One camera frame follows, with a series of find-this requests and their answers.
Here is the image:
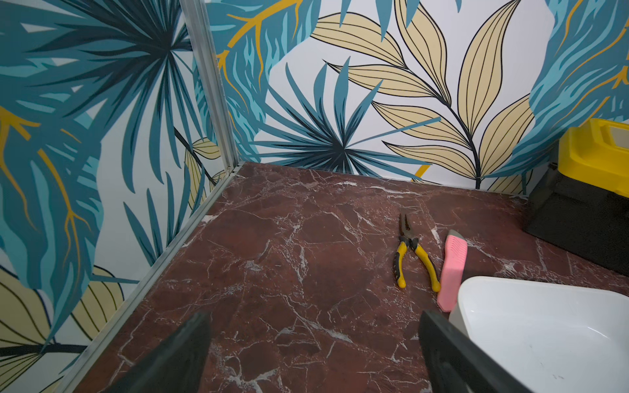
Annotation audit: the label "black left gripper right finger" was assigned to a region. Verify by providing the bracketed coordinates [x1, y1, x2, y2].
[419, 311, 530, 392]

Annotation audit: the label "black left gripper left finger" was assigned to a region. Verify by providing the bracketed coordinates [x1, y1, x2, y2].
[106, 312, 211, 392]

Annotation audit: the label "white plastic storage box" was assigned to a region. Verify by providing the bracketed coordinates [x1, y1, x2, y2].
[449, 277, 628, 392]

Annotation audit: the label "pink utility knife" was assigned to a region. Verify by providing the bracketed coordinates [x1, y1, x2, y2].
[437, 230, 468, 313]

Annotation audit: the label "yellow black toolbox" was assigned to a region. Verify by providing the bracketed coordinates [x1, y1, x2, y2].
[524, 119, 628, 275]

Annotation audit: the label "yellow handled pliers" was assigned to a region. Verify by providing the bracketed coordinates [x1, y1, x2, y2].
[392, 212, 441, 293]

